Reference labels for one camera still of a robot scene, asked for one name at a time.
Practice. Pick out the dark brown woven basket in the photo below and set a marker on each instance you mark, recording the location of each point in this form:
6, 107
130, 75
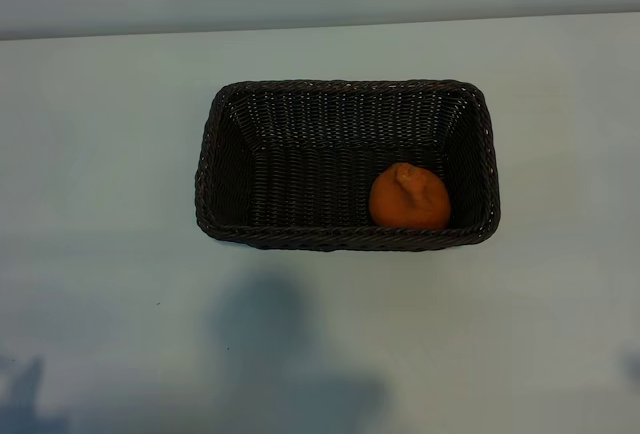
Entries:
300, 189

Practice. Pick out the orange fruit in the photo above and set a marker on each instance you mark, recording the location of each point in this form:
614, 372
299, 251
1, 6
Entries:
410, 204

